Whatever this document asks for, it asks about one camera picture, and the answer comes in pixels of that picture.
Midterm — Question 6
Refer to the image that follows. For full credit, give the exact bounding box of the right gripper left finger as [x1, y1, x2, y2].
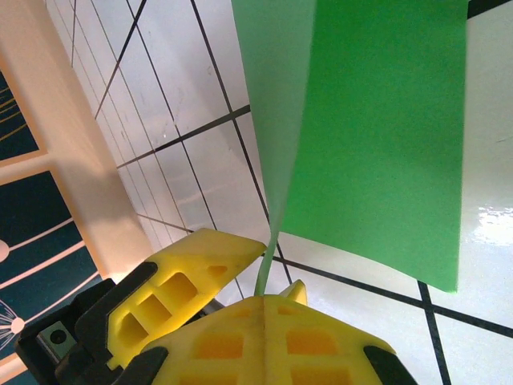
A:
[137, 296, 268, 385]

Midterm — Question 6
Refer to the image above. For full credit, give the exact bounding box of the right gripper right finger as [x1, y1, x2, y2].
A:
[264, 294, 418, 385]

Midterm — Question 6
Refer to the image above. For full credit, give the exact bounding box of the green paper sheet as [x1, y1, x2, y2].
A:
[230, 0, 470, 300]

